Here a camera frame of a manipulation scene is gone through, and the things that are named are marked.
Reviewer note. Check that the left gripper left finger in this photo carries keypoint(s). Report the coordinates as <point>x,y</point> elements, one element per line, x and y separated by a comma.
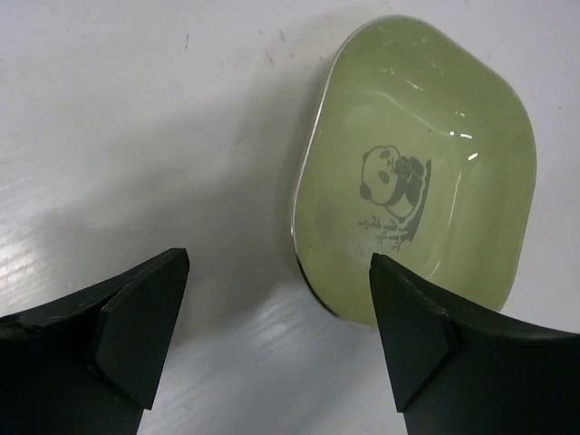
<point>90,362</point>

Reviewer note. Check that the green panda plate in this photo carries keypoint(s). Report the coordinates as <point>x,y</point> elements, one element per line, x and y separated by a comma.
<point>419,152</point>

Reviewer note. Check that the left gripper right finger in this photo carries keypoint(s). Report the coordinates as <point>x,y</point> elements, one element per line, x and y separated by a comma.
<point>456,367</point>

